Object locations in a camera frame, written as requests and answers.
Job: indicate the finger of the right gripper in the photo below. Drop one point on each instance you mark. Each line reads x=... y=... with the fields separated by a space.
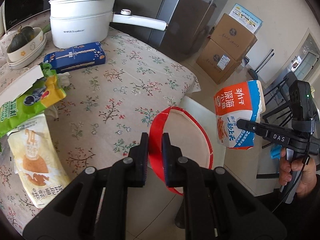
x=260 y=127

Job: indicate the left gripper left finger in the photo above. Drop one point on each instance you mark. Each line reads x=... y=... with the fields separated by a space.
x=142 y=160

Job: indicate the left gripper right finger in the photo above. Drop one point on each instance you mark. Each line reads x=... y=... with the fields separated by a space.
x=172 y=171

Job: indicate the red paper strip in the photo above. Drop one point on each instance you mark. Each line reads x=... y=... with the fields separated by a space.
x=156 y=139

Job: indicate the printed paper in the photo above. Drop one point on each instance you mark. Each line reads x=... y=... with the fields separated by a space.
x=52 y=112

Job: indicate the cream bread ball bag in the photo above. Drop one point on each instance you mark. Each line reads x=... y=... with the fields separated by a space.
x=38 y=166

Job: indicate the white tissue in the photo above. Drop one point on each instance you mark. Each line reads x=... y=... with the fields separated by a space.
x=63 y=79

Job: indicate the blue snack box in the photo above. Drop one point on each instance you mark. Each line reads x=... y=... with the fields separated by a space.
x=77 y=57

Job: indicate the green onion rings bag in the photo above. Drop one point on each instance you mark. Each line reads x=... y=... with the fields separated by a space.
x=44 y=93

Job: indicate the white trash bin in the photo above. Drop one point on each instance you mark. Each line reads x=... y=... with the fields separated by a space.
x=207 y=119

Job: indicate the blue plastic stool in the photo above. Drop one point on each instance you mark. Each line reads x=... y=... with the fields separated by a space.
x=275 y=152

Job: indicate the black chair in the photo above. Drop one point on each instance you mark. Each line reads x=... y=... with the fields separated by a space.
x=277 y=100

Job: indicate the floral tablecloth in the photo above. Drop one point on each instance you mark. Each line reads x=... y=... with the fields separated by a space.
x=106 y=109

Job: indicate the broom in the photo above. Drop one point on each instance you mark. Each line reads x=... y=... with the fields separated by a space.
x=254 y=72

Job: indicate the lower cardboard box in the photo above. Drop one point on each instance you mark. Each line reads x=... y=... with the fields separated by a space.
x=216 y=62

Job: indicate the cardboard box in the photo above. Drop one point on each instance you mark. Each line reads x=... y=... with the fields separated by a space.
x=216 y=62
x=233 y=37

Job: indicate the upper cardboard box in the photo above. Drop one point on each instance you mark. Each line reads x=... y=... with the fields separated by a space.
x=233 y=37

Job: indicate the blue white leaflet box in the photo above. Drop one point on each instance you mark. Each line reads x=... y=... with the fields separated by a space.
x=246 y=18

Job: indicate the white electric cooking pot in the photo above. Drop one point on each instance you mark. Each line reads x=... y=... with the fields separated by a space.
x=77 y=22

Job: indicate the stacked white plates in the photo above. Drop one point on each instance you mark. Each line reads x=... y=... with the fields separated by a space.
x=29 y=59

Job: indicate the grey refrigerator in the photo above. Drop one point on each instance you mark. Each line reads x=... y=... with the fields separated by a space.
x=189 y=23

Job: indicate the white flower bowl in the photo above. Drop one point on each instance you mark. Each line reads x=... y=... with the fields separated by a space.
x=29 y=48

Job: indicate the dark green pumpkin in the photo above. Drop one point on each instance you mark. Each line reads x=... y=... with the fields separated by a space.
x=23 y=36

